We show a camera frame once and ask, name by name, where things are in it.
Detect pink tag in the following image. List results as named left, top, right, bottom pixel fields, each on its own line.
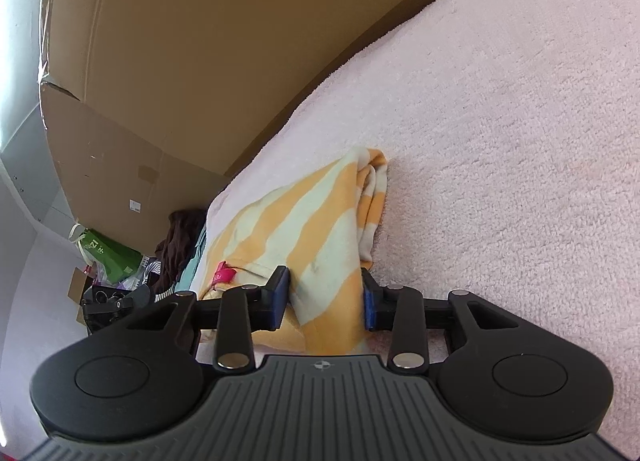
left=211, top=260, right=237, bottom=288

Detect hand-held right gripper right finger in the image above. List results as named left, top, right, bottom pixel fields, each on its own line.
left=361, top=268, right=518, bottom=372

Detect green shopping bag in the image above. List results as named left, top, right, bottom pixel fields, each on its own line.
left=74, top=228, right=144, bottom=288

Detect orange striped shirt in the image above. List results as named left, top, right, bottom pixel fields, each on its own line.
left=197, top=146, right=391, bottom=358

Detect pink blanket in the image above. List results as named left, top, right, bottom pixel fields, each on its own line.
left=194, top=0, right=640, bottom=447

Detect large cardboard box white label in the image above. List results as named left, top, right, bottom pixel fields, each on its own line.
left=82, top=0, right=517, bottom=178

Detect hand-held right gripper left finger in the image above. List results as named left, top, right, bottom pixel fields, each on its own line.
left=122, top=266, right=292, bottom=372

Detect teal cloth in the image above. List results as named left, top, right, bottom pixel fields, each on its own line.
left=177, top=228, right=209, bottom=293

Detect small cardboard box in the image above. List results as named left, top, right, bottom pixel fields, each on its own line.
left=66, top=265, right=97, bottom=308

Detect black white striped cloth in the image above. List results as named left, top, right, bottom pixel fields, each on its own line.
left=141, top=260, right=177, bottom=303

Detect dark brown clothes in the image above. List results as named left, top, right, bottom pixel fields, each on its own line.
left=151, top=208, right=209, bottom=298

